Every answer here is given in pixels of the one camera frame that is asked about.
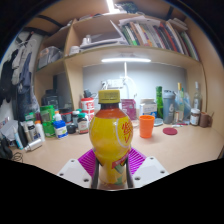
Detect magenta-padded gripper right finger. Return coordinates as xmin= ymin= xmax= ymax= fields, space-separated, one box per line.
xmin=124 ymin=147 xmax=169 ymax=189

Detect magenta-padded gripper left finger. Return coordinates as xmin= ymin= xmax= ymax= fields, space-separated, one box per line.
xmin=57 ymin=148 xmax=101 ymax=190

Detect yellow-capped orange drink bottle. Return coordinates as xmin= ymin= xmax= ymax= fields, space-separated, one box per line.
xmin=88 ymin=89 xmax=134 ymax=191

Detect orange plastic cup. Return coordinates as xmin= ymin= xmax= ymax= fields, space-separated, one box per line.
xmin=138 ymin=114 xmax=156 ymax=139

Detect flat round red coaster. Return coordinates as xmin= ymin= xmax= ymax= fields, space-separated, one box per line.
xmin=162 ymin=126 xmax=179 ymax=136

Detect white bottle with blue label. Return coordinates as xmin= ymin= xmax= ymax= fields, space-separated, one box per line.
xmin=52 ymin=111 xmax=69 ymax=140

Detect green-lidded brown pill bottle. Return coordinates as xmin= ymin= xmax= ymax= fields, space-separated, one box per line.
xmin=77 ymin=112 xmax=90 ymax=134

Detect red pen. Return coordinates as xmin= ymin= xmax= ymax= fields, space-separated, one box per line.
xmin=171 ymin=122 xmax=188 ymax=128

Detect green plastic container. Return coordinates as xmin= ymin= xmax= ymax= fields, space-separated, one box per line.
xmin=39 ymin=105 xmax=56 ymax=138

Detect white and blue carton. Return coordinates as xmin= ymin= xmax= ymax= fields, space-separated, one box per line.
xmin=139 ymin=97 xmax=158 ymax=118

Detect magenta snack pouch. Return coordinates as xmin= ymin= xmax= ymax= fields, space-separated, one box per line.
xmin=120 ymin=98 xmax=137 ymax=121

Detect grey shaker bottle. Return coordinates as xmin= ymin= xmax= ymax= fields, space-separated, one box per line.
xmin=162 ymin=89 xmax=176 ymax=125

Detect red and white can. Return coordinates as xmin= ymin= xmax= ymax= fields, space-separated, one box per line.
xmin=80 ymin=97 xmax=96 ymax=122

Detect dark green bottle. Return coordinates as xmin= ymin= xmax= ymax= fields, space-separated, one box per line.
xmin=155 ymin=85 xmax=164 ymax=119

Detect white-lidded brown jar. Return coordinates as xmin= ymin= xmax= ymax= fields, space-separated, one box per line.
xmin=189 ymin=107 xmax=201 ymax=127

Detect gold-capped clear glass bottle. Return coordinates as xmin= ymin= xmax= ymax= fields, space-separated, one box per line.
xmin=175 ymin=82 xmax=184 ymax=123

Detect green-capped slim bottle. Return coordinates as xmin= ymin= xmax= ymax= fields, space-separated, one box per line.
xmin=180 ymin=87 xmax=187 ymax=121

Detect brown mug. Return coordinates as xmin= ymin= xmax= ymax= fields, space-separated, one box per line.
xmin=199 ymin=111 xmax=214 ymax=129

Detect tall clear glass bottle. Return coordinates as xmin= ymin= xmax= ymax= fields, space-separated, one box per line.
xmin=192 ymin=81 xmax=203 ymax=113

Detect dark hanging clothes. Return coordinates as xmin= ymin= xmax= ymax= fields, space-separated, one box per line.
xmin=0 ymin=39 xmax=38 ymax=113

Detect white bar desk lamp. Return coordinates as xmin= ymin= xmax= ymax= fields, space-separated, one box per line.
xmin=100 ymin=57 xmax=152 ymax=92

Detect white tube light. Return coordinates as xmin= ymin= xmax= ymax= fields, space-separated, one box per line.
xmin=105 ymin=0 xmax=118 ymax=14

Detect white wall power outlet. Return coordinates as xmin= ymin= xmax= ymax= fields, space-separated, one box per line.
xmin=101 ymin=78 xmax=125 ymax=91

